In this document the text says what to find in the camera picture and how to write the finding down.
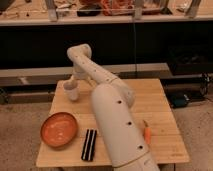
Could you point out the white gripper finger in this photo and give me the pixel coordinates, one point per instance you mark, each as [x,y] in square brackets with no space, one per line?
[89,81]
[71,79]

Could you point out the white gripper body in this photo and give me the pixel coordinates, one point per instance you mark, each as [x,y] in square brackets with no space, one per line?
[78,73]

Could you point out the white ceramic cup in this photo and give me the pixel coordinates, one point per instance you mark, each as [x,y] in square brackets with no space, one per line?
[71,90]

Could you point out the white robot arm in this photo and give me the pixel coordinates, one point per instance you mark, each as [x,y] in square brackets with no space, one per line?
[111,101]

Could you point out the orange bowl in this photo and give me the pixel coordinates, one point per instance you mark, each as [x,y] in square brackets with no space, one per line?
[59,129]

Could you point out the black striped rectangular block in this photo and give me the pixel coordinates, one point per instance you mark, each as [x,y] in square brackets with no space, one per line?
[89,145]

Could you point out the orange carrot toy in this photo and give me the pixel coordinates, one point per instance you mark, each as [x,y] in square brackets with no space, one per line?
[147,133]

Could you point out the metal shelf rack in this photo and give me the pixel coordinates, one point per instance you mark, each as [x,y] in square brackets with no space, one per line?
[137,38]

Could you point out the black device on floor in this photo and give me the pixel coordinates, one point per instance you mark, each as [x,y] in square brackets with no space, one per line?
[178,99]

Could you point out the wooden table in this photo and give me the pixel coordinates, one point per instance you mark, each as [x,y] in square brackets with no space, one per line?
[150,104]

